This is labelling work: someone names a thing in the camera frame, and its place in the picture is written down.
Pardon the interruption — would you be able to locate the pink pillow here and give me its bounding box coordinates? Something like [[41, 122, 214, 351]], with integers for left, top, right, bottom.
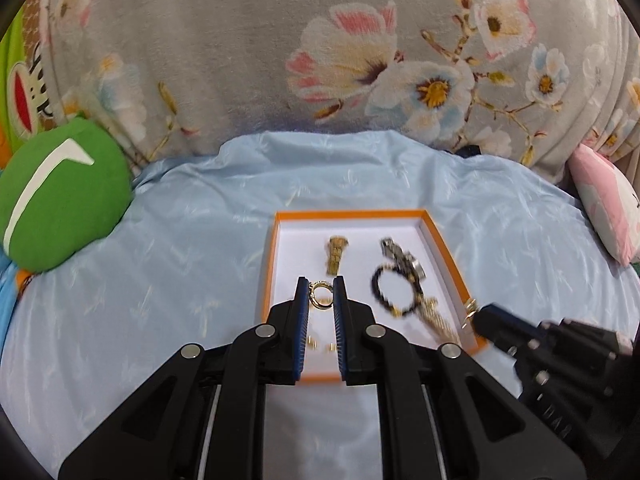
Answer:
[[569, 142, 640, 267]]

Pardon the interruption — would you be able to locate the gold wristwatch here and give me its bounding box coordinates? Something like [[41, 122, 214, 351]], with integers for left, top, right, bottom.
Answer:
[[326, 236, 350, 277]]

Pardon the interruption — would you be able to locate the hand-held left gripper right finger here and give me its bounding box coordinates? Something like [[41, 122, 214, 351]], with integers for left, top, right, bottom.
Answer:
[[334, 276, 586, 480]]

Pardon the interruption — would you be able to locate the green cushion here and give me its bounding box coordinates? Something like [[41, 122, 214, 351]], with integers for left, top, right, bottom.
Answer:
[[0, 116, 134, 274]]

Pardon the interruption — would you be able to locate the cartoon printed blanket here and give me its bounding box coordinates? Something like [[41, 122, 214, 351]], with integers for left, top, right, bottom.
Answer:
[[0, 0, 68, 361]]

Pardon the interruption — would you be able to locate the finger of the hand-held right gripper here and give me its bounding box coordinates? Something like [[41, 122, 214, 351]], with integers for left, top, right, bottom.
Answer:
[[475, 327, 531, 360], [472, 303, 543, 343]]

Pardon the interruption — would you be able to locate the silver wristwatch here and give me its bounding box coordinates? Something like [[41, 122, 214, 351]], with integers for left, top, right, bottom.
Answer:
[[380, 237, 427, 282]]

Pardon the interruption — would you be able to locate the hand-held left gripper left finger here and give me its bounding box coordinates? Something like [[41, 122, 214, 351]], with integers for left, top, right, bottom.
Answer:
[[57, 276, 309, 480]]

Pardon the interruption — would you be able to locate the grey floral blanket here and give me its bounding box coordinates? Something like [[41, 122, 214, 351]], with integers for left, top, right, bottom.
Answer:
[[30, 0, 640, 187]]

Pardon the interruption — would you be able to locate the light blue bed sheet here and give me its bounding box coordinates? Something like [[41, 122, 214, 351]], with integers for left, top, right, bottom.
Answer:
[[0, 130, 640, 480]]

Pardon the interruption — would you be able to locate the orange cardboard box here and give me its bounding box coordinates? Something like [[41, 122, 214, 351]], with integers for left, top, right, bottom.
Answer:
[[259, 208, 489, 387]]

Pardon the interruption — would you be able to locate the black bead bracelet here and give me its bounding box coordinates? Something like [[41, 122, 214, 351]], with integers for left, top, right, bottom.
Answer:
[[370, 264, 427, 319]]

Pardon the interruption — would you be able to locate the gold braided cuff bracelet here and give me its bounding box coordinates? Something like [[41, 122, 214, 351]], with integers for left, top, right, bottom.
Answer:
[[422, 297, 481, 347]]

